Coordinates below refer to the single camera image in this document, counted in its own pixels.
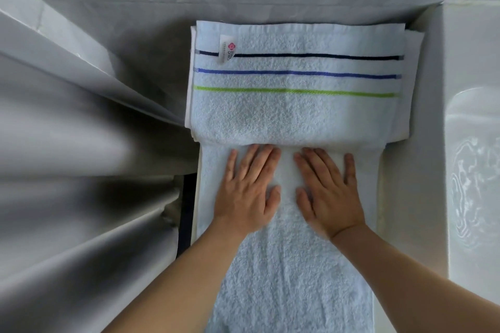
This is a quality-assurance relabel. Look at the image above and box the white sink basin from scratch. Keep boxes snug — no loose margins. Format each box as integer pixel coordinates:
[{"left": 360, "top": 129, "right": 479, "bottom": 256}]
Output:
[{"left": 406, "top": 0, "right": 500, "bottom": 291}]

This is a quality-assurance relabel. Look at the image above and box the white curtain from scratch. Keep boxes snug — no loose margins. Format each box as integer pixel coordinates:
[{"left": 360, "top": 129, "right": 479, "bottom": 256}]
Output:
[{"left": 0, "top": 0, "right": 201, "bottom": 333}]

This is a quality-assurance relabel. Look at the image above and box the white folded towel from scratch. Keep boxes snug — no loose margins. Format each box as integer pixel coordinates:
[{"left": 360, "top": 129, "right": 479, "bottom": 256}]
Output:
[{"left": 184, "top": 26, "right": 426, "bottom": 142}]

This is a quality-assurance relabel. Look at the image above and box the light blue striped towel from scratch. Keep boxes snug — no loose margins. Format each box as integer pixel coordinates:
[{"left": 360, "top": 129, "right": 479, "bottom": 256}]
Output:
[{"left": 189, "top": 20, "right": 407, "bottom": 333}]

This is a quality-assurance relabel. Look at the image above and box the person's left hand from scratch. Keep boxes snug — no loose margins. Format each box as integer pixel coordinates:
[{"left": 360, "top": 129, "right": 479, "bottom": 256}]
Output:
[{"left": 212, "top": 144, "right": 282, "bottom": 240}]

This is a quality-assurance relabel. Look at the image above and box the person's left forearm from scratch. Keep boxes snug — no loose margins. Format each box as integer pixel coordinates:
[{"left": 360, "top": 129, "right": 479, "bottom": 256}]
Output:
[{"left": 102, "top": 224, "right": 254, "bottom": 333}]

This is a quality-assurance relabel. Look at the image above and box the person's right hand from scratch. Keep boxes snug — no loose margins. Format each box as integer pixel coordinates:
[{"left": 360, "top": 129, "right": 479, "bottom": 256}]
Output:
[{"left": 293, "top": 147, "right": 368, "bottom": 242}]

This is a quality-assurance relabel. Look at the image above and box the person's right forearm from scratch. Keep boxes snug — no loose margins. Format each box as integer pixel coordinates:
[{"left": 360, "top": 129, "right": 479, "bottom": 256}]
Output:
[{"left": 330, "top": 223, "right": 500, "bottom": 333}]

